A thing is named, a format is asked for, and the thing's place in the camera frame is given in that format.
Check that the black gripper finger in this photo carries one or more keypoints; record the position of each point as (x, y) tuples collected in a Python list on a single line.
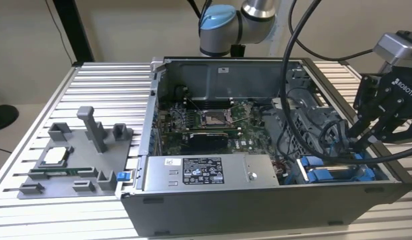
[(376, 135), (359, 125)]

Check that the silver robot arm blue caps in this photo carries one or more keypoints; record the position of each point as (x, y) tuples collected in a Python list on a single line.
[(218, 37)]

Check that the grey metal disk bay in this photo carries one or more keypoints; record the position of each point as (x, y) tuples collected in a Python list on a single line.
[(305, 130)]

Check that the green motherboard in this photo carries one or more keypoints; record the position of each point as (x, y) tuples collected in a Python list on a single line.
[(256, 147)]

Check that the CPU socket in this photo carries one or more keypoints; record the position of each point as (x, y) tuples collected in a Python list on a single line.
[(211, 117)]

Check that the white sticker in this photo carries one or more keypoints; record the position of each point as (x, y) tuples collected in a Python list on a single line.
[(223, 70)]

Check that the black graphics card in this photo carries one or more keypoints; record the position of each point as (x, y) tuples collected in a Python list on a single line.
[(205, 143)]

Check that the dark grey PC case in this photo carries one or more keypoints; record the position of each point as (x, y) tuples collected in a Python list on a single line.
[(225, 212)]

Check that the silver power supply unit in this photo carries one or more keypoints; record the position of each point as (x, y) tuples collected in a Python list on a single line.
[(151, 175)]

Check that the blue case latch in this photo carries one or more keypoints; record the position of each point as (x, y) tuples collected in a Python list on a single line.
[(122, 176)]

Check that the grey parts rack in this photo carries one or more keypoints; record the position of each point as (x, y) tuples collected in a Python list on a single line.
[(79, 155)]

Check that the silver CPU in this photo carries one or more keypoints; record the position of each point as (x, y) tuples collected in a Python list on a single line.
[(55, 156)]

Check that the black round stand base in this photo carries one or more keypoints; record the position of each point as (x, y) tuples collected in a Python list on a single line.
[(3, 117)]

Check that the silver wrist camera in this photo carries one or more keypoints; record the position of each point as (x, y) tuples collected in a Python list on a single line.
[(392, 47)]

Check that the black metal post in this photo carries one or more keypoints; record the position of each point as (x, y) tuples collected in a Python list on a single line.
[(72, 30)]

